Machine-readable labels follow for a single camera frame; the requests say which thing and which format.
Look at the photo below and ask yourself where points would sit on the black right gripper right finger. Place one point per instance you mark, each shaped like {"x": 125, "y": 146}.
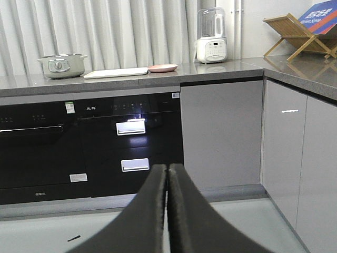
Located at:
{"x": 194, "y": 226}

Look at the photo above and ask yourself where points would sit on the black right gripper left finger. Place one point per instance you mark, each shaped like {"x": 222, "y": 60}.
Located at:
{"x": 139, "y": 227}

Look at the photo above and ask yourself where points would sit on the cream bear serving tray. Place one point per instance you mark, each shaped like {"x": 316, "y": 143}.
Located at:
{"x": 116, "y": 73}

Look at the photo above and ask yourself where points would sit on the pink round plate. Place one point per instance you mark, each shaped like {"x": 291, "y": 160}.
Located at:
{"x": 162, "y": 68}

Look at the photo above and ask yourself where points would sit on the black tape strip on floor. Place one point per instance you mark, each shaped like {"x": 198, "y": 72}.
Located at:
{"x": 76, "y": 237}

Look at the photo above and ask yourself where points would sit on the black built-in drawer sterilizer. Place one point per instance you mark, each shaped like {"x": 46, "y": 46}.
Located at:
{"x": 123, "y": 137}

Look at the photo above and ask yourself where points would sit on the black built-in dishwasher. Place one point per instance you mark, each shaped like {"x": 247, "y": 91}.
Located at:
{"x": 41, "y": 153}

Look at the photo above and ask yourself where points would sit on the grey side cabinet door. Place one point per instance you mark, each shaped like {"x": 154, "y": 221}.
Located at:
{"x": 284, "y": 122}

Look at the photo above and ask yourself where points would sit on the pale green electric cooking pot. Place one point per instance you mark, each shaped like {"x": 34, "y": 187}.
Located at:
{"x": 63, "y": 65}

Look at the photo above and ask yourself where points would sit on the white blender appliance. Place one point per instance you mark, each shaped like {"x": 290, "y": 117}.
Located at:
{"x": 211, "y": 44}

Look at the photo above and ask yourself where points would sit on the white pleated curtain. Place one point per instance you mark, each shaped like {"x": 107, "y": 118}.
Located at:
{"x": 112, "y": 34}

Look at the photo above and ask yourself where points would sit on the wooden folding dish rack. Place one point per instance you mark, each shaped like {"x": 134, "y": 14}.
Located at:
{"x": 291, "y": 30}

